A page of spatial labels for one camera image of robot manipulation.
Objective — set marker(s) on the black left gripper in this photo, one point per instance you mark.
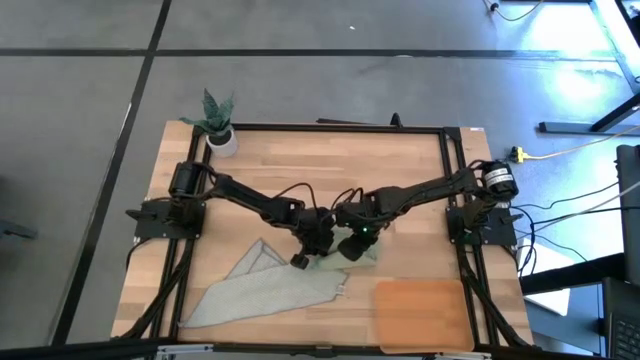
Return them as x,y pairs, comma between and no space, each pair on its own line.
317,232

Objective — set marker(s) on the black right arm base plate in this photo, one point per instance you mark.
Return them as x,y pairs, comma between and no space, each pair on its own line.
502,227

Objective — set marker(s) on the orange translucent plastic basket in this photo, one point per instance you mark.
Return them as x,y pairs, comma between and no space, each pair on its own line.
425,315

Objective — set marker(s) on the dark grey computer tower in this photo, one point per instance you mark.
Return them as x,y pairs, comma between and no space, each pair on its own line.
630,215

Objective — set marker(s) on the black desk beam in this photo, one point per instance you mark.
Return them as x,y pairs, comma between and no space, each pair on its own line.
570,275

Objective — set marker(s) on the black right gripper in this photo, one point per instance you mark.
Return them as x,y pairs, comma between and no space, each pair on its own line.
362,217

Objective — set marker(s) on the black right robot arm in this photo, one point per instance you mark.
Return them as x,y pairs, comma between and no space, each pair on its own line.
430,190

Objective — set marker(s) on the green plant in white pot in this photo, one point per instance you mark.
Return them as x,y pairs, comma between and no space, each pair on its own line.
222,146

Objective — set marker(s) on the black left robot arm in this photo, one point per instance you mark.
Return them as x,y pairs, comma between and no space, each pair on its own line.
250,197

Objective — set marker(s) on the silver metal bracket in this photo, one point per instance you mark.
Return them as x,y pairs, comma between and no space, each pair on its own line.
185,349
462,355

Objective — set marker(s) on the black chair leg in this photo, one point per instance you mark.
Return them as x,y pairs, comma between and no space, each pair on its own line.
15,230

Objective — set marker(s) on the green microfiber towel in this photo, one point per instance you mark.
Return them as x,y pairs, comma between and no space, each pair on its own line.
330,263

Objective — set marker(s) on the black desk frame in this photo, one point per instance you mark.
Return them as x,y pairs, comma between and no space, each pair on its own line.
565,127

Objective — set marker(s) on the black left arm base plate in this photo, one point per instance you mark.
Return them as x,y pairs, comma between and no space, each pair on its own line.
145,230

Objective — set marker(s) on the black aluminium table frame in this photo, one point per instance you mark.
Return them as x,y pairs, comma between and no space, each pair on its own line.
350,128

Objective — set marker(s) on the black laptop keyboard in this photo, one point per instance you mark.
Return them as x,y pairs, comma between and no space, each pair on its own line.
625,335

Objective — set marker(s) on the black crossbar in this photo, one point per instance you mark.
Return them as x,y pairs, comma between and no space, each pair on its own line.
75,350

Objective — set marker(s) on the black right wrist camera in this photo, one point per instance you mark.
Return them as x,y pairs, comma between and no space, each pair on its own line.
352,248

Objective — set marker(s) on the grey waffle-weave towel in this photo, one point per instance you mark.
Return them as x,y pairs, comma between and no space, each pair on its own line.
260,295

